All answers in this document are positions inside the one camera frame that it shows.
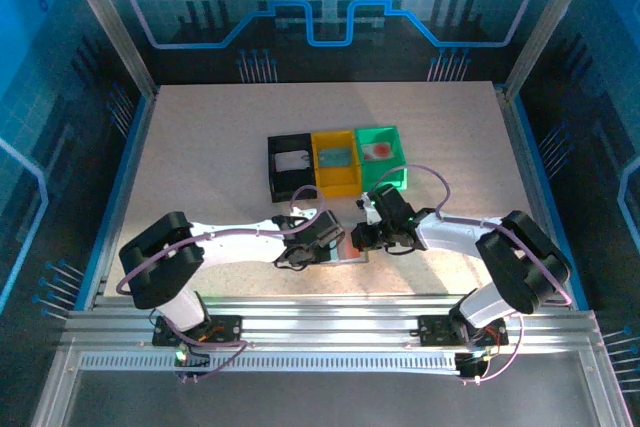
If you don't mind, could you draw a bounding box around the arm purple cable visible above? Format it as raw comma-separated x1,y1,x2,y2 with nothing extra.
369,164,574,384
115,185,331,379

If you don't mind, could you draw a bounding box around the small black control board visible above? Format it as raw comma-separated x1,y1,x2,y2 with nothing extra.
172,341,212,384
453,350,494,384

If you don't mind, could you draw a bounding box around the grey card holder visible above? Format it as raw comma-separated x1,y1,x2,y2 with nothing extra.
318,238,370,266

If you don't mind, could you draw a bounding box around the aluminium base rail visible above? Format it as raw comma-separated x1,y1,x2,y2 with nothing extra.
58,293,604,354

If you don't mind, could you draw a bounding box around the green plastic bin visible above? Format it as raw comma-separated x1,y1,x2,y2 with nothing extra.
354,125,409,192

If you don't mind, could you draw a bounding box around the aluminium lower frame bar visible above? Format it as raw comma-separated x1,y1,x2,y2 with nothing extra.
27,346,86,427
579,346,637,427

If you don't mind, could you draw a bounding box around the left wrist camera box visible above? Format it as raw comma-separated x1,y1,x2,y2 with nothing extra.
271,206,305,229

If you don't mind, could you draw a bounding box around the white slotted cable duct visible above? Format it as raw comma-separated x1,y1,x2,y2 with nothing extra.
78,351,464,373

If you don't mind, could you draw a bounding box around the aluminium frame post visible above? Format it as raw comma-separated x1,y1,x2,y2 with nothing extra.
53,0,160,98
502,0,604,101

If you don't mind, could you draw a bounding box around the aluminium side rail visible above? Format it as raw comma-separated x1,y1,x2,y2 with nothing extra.
85,85,160,309
494,85,576,309

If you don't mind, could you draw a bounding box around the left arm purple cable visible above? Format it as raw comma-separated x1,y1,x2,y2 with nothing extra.
115,185,331,379

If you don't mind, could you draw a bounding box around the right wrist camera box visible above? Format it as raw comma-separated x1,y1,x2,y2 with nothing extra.
355,190,382,226

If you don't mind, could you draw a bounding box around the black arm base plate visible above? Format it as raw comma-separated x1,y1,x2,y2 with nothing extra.
417,314,510,348
152,314,246,348

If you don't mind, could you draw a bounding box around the white printed card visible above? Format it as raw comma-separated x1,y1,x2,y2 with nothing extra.
276,149,312,172

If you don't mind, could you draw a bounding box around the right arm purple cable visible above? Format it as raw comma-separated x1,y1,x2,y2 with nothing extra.
369,164,574,384

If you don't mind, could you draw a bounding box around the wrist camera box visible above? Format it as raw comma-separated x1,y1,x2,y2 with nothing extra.
355,190,382,226
271,206,305,229

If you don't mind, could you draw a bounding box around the yellow plastic bin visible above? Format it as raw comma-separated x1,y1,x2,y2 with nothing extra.
310,129,364,198

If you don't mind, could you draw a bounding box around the black plastic bin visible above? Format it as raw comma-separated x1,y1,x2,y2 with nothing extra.
267,132,317,204

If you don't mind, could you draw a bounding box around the teal credit card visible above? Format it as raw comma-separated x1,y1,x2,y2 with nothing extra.
319,147,354,167

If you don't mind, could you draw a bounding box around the blue table edge strip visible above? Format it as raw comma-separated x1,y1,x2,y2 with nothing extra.
73,94,151,311

